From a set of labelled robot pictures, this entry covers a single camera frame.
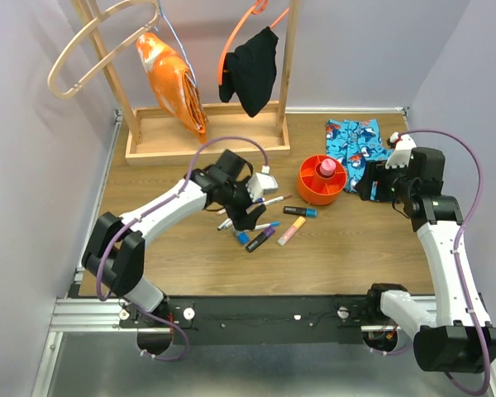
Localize aluminium frame rail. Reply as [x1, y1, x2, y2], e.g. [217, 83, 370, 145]
[28, 108, 141, 397]

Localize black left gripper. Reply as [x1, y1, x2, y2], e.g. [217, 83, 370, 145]
[222, 175, 267, 232]

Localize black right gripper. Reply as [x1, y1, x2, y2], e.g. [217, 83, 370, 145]
[354, 157, 417, 202]

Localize brown cap white marker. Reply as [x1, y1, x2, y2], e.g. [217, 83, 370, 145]
[262, 194, 293, 206]

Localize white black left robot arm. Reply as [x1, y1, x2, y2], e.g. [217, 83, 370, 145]
[81, 150, 278, 327]

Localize black highlighter blue cap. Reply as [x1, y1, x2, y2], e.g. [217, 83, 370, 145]
[283, 206, 317, 218]

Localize pink cap marker tube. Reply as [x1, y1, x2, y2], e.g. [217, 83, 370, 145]
[319, 158, 336, 178]

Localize orange plastic hanger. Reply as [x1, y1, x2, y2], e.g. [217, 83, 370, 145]
[217, 0, 290, 86]

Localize black hanging garment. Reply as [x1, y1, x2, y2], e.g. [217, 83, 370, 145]
[218, 26, 279, 117]

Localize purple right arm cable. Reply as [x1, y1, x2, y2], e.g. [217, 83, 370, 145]
[398, 128, 492, 395]

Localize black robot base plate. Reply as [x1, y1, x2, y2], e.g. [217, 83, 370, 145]
[119, 294, 402, 347]

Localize blue shark print cloth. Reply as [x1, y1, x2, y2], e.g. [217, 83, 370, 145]
[326, 119, 393, 194]

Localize wooden clothes hanger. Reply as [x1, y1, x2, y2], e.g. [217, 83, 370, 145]
[47, 0, 160, 99]

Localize wooden clothes rack posts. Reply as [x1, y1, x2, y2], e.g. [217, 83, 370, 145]
[73, 1, 298, 143]

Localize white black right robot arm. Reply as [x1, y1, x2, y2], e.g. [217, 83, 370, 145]
[355, 142, 496, 373]

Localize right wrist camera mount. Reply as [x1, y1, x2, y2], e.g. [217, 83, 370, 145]
[384, 132, 416, 170]

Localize wooden rack base tray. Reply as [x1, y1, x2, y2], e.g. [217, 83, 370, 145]
[125, 101, 290, 166]

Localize pink highlighter yellow cap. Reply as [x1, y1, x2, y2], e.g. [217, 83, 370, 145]
[277, 217, 306, 246]

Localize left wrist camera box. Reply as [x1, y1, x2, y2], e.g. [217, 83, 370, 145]
[246, 173, 279, 201]

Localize orange white folded cloth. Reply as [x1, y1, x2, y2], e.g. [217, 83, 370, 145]
[136, 32, 208, 144]

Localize orange round divided organizer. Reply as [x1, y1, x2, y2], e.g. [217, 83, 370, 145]
[296, 155, 348, 206]

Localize blue wire hanger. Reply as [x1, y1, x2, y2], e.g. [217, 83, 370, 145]
[156, 0, 198, 87]

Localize grey glue stick blue cap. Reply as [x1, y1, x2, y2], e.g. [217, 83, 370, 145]
[232, 230, 250, 246]

